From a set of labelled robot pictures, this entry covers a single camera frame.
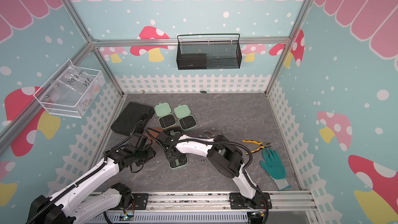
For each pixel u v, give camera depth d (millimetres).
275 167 851
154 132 781
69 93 726
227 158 498
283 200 762
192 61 831
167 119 1043
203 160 872
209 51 943
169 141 683
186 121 1030
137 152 645
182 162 843
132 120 990
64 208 406
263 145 921
